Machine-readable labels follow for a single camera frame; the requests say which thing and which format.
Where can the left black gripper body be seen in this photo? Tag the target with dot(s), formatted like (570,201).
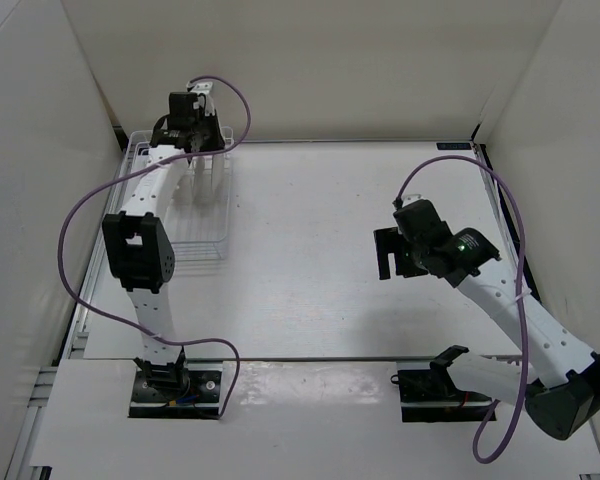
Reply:
(196,125)

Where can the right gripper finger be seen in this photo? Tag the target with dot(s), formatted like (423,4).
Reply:
(405,265)
(388,242)

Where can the white plate green rim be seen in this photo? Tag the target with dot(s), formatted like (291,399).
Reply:
(217,175)

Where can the white plate orange pattern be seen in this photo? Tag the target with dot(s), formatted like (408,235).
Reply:
(198,166)

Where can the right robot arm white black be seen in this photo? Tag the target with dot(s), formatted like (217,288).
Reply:
(557,380)

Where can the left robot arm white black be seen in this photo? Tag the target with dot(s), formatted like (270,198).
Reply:
(184,150)

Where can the white plate in rack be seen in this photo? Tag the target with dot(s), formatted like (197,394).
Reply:
(183,189)

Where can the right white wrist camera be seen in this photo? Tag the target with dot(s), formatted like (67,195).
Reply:
(400,201)

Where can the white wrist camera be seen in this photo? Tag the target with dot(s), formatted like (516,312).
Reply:
(203,90)
(400,201)

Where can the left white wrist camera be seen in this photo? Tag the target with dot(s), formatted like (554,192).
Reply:
(203,90)

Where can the white wire dish rack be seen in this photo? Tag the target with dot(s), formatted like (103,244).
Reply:
(198,231)

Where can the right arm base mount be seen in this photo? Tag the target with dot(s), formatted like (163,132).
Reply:
(428,395)

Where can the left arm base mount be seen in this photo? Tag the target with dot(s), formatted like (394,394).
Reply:
(175,391)

